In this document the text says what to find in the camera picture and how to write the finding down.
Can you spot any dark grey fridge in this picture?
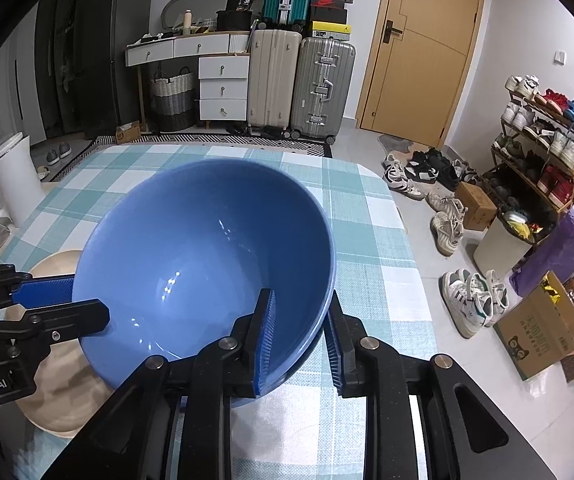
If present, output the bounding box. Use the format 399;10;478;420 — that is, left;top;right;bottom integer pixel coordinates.
74;0;154;141

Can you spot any beige suitcase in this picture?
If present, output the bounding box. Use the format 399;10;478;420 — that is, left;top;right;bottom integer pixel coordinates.
247;29;304;136

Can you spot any small cardboard box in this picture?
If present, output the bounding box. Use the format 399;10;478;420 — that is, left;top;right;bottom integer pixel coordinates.
116;122;143;146

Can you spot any dark wardrobe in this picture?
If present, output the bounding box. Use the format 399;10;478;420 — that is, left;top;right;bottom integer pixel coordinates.
34;0;81;141

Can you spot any large printed cardboard box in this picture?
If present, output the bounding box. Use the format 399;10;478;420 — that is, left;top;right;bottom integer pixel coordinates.
493;270;574;381

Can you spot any wooden door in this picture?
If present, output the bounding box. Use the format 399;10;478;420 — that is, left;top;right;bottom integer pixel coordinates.
356;0;488;150

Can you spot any woven laundry basket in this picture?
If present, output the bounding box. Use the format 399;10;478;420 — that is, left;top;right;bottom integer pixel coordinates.
149;66;198;134

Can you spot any silver suitcase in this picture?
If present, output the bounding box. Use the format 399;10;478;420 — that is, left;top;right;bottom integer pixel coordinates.
289;36;357;142

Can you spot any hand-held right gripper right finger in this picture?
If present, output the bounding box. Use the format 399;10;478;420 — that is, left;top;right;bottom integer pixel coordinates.
327;290;558;480

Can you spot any oval mirror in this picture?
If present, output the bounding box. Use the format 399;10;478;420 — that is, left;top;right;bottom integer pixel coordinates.
161;0;228;31

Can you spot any white trash bin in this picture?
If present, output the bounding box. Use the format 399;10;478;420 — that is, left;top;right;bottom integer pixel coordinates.
473;207;543;279

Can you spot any grey door mat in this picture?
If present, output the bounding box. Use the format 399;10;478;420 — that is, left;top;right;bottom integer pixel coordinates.
378;132;416;155

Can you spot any purple plastic bag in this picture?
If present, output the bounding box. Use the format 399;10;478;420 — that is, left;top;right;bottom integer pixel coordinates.
509;207;574;299

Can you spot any white electric kettle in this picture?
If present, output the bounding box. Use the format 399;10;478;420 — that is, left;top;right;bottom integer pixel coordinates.
0;132;46;229

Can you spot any cream round plate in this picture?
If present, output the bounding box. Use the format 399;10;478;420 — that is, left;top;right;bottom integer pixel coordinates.
17;250;118;439

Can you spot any white desk with drawers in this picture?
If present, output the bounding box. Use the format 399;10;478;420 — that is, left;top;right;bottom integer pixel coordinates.
126;31;252;134

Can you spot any pile of loose shoes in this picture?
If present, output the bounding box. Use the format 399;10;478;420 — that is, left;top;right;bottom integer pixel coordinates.
382;147;510;339

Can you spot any black storage box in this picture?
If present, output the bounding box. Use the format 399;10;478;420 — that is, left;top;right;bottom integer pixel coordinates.
215;10;256;32

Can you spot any dotted rug with striped border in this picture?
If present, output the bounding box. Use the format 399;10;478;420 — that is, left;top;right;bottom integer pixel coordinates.
47;132;338;181

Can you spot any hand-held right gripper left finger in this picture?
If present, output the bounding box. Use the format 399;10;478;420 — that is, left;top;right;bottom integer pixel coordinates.
42;287;278;480

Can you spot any wooden shoe rack with shoes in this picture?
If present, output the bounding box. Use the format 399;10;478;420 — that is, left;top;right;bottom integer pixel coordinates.
492;74;574;207

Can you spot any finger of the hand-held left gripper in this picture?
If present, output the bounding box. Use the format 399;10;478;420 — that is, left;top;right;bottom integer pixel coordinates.
0;263;77;317
0;298;111;357

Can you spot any brown cardboard box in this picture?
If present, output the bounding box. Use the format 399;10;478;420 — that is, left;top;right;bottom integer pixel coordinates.
454;181;498;231

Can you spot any yellow and white shoe box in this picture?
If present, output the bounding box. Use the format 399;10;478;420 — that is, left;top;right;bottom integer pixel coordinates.
308;20;353;42

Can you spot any plain black shoe box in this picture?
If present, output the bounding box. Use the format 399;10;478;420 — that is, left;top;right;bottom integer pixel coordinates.
307;7;351;24

